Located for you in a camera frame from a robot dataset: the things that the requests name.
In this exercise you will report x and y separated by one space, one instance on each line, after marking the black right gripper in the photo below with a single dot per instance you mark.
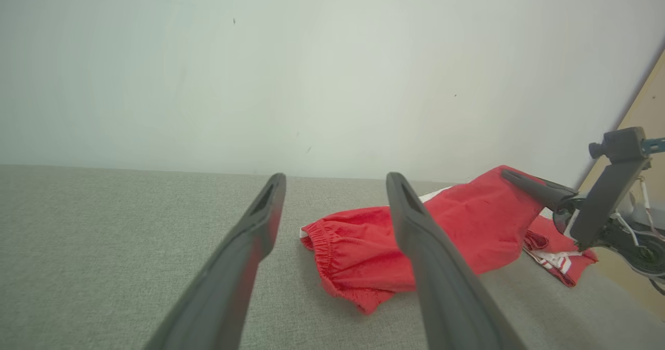
639 251

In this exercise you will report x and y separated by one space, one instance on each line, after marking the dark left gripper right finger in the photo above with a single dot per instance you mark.
447 298

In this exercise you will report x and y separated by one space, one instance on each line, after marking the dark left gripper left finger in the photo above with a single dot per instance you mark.
228 287

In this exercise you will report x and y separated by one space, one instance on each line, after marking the red white basketball jersey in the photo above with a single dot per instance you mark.
556 238

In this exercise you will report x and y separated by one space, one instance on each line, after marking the red shorts with white trim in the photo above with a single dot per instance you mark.
363 246

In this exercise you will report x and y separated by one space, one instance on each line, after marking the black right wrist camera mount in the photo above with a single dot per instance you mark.
608 194

